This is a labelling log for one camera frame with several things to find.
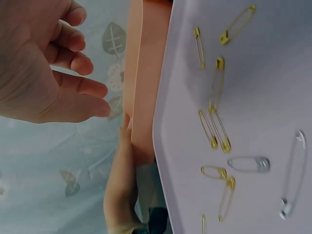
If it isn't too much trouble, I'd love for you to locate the person's right hand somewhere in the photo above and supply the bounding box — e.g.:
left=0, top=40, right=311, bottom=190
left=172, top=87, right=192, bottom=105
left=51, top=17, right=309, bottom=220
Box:
left=0, top=0, right=112, bottom=125

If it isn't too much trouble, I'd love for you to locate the person's left hand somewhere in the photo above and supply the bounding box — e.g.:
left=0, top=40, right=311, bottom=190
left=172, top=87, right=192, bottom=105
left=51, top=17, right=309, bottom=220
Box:
left=103, top=113, right=147, bottom=234

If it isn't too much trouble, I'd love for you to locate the peach paper sheet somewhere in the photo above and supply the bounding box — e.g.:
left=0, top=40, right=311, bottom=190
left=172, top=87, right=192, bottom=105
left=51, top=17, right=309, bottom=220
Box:
left=121, top=0, right=174, bottom=168

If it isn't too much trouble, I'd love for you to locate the black wrist band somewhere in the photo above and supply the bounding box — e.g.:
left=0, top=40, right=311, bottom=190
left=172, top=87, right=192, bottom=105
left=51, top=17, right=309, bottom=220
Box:
left=135, top=206, right=172, bottom=234

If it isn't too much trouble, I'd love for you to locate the small silver safety pin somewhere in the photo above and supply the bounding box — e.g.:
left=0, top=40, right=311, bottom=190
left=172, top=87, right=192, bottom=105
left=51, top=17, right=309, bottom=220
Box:
left=226, top=156, right=271, bottom=174

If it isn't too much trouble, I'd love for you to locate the group of gold safety pins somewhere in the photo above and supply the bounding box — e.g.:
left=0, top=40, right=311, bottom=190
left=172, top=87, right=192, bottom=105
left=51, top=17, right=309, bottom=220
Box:
left=193, top=4, right=257, bottom=234

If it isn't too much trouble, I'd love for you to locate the large silver safety pin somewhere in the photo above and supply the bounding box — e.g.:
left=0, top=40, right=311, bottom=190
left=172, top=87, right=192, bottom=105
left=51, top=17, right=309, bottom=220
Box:
left=278, top=129, right=308, bottom=220

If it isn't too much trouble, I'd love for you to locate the white plastic tray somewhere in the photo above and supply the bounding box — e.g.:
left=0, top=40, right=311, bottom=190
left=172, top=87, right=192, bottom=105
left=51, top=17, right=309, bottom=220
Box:
left=152, top=0, right=312, bottom=234

